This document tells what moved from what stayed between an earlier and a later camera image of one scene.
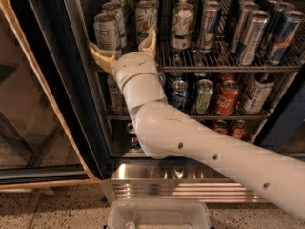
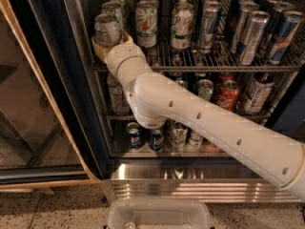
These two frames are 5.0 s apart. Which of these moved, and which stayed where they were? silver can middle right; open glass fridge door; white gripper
Moved: white gripper
Stayed: silver can middle right; open glass fridge door
